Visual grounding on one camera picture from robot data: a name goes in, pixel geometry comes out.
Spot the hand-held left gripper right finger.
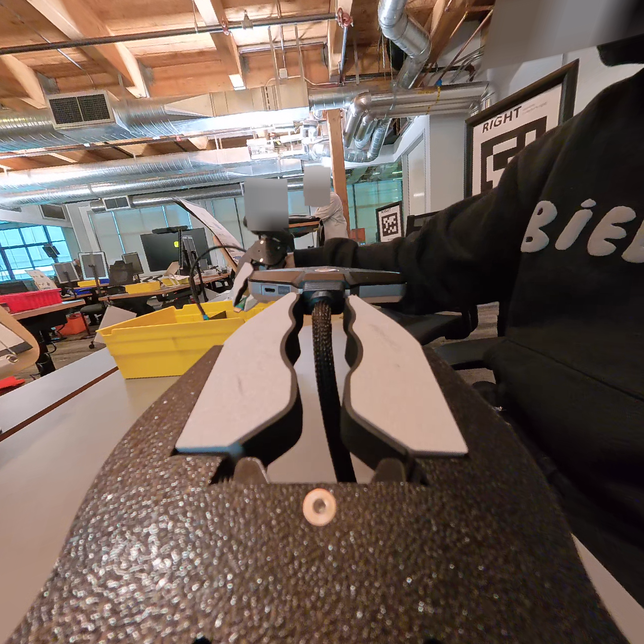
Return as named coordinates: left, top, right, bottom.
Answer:
left=340, top=294, right=470, bottom=466

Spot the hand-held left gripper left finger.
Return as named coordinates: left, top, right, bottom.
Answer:
left=175, top=292, right=306, bottom=466

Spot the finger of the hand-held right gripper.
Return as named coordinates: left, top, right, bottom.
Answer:
left=232, top=262, right=262, bottom=309

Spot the thin black cable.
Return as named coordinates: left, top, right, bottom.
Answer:
left=189, top=245, right=258, bottom=324

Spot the black switch box with button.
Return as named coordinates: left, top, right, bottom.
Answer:
left=249, top=266, right=407, bottom=306

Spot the person's right forearm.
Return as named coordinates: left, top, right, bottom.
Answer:
left=294, top=194, right=509, bottom=318

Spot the black computer monitor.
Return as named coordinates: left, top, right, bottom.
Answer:
left=140, top=227, right=210, bottom=275

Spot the yellow plastic bin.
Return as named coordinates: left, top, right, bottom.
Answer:
left=97, top=300, right=283, bottom=379

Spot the small framed marker poster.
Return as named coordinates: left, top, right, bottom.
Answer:
left=375, top=200, right=405, bottom=244

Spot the tablet on stand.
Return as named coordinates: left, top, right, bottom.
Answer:
left=78, top=252, right=109, bottom=280

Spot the person's black hoodie torso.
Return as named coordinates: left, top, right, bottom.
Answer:
left=480, top=40, right=644, bottom=609

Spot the red plastic bin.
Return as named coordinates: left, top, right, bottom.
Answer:
left=0, top=289, right=63, bottom=314

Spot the large framed marker poster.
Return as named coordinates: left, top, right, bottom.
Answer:
left=464, top=59, right=580, bottom=199

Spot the grey duct air vent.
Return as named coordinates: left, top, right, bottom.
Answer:
left=45, top=90, right=120, bottom=130

